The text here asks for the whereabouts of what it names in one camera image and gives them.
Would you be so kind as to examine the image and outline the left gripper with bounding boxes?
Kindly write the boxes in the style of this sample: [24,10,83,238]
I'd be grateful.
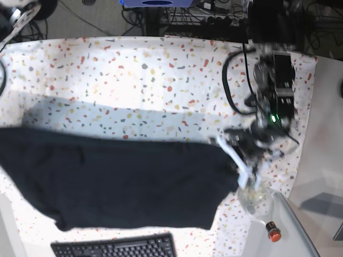
[223,120,291,166]

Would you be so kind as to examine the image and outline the black t-shirt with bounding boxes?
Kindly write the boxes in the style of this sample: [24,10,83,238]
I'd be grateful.
[1,128,238,231]

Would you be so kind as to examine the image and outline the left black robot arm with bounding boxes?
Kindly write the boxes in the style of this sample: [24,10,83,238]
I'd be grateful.
[222,1,304,165]

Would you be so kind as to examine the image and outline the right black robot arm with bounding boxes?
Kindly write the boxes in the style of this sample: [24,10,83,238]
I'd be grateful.
[1,0,41,51]

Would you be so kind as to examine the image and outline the clear bottle orange cap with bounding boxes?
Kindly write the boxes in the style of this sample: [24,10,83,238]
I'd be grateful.
[237,184,281,243]

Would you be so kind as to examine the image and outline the terrazzo pattern tablecloth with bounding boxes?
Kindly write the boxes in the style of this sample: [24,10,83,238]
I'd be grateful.
[1,37,317,256]

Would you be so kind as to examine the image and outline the black power strip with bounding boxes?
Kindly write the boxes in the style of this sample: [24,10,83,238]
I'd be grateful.
[200,16,239,26]

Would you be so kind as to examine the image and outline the black computer keyboard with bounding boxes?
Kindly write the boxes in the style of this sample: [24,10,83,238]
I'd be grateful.
[50,233,177,257]

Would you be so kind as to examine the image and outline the blue box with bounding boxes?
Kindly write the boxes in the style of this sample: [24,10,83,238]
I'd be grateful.
[119,0,200,8]

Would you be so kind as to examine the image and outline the black wire rack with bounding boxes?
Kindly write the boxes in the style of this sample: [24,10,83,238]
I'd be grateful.
[160,6,216,27]

